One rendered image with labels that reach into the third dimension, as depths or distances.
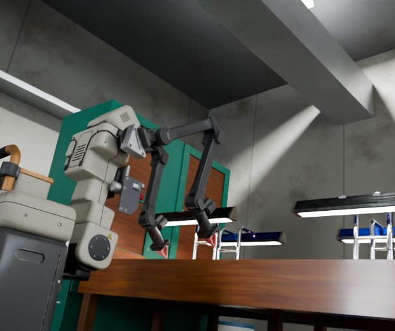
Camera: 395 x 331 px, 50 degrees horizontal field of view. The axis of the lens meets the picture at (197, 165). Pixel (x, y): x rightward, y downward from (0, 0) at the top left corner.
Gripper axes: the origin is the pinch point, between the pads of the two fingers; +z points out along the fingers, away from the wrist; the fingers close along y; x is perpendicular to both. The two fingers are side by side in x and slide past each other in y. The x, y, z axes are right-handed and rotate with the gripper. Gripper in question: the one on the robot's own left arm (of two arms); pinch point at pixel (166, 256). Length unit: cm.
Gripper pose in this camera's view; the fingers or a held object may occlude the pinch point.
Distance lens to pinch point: 239.6
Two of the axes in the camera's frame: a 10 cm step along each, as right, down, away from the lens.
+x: -4.9, 4.8, -7.3
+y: -7.8, 1.2, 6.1
